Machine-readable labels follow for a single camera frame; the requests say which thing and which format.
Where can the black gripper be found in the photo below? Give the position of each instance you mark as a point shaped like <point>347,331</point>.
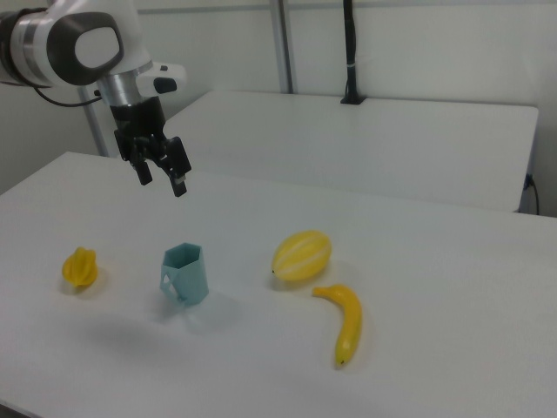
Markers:
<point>139,119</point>

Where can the teal hexagonal mug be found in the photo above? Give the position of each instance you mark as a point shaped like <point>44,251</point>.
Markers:
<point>189,278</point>

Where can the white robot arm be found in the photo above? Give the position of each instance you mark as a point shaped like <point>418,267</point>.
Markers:
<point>65,48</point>

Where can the yellow toy starfruit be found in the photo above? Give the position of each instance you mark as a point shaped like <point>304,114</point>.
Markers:
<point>79,267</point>

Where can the yellow striped toy melon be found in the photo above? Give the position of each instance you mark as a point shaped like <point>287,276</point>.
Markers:
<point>301,256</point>

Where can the white table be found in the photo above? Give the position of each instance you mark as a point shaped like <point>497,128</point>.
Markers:
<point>348,148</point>

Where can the black pole with clamp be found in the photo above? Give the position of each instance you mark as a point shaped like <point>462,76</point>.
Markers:
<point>350,48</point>

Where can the yellow toy banana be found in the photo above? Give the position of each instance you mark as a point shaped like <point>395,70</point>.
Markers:
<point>350,322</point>

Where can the aluminium frame post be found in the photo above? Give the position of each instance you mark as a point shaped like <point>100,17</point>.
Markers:
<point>96,130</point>
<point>283,43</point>

